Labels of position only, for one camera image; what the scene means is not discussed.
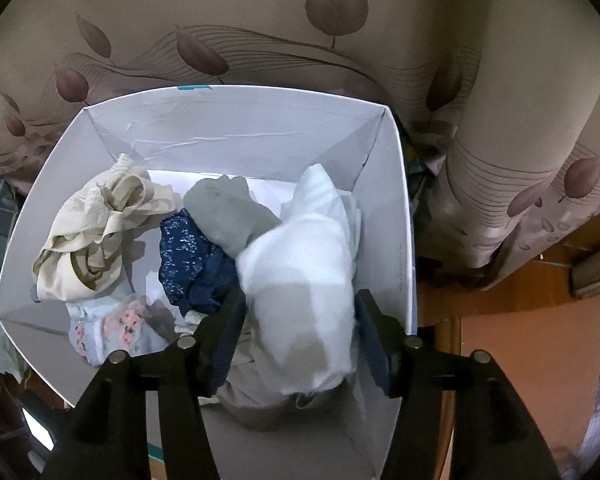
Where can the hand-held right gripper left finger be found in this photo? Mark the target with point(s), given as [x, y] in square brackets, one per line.
[230, 320]

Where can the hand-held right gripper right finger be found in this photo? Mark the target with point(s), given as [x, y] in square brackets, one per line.
[370, 330]

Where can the white underwear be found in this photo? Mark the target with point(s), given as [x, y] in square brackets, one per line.
[300, 270]

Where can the white cardboard box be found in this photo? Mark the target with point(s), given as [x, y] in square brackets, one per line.
[230, 125]

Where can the navy floral underwear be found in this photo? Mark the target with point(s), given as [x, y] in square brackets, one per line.
[185, 250]

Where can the pink floral underwear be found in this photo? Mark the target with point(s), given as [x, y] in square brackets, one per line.
[115, 327]

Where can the beige underwear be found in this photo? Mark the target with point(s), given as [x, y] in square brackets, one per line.
[95, 220]

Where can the light beige cloth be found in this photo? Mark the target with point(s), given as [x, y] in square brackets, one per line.
[260, 405]

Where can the wooden furniture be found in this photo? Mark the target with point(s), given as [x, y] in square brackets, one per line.
[505, 360]

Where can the leaf print beige bedsheet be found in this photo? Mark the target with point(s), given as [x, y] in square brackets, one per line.
[280, 10]

